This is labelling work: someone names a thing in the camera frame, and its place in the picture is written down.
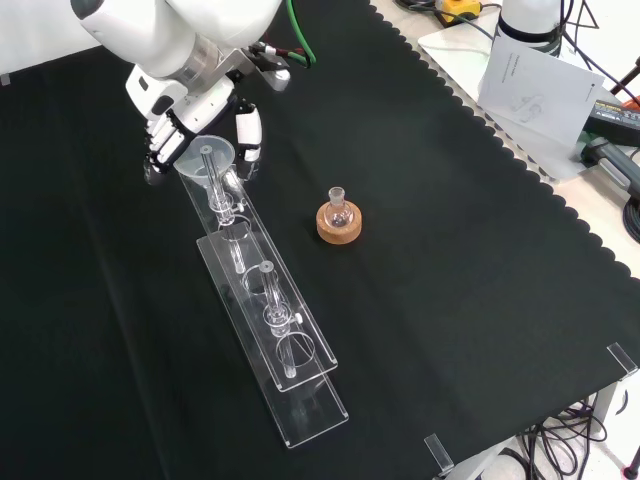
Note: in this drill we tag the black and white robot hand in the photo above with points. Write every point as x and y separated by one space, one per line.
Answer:
200 107

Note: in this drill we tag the clear plastic funnel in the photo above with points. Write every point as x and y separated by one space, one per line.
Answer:
192 162

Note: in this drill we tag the clear acrylic funnel stand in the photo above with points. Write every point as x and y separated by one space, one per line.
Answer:
310 420

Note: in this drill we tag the small round-bottom glass flask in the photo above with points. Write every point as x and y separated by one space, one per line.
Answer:
337 217

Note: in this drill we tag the clear cloth clip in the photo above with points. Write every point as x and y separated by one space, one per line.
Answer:
622 357
439 452
4 80

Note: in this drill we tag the pale board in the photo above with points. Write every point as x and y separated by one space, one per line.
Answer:
450 45

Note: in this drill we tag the yellow stop button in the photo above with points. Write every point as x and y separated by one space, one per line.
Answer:
457 9

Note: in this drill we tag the black bench cloth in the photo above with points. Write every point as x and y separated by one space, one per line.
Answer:
450 300

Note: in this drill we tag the white paper manual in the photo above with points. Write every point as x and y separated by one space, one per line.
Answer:
535 90

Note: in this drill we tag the grey and green plug connector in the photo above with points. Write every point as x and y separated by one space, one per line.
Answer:
612 160

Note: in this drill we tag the black power adapter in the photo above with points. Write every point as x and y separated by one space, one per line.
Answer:
617 120

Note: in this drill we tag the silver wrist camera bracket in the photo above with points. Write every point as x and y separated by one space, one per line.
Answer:
277 79

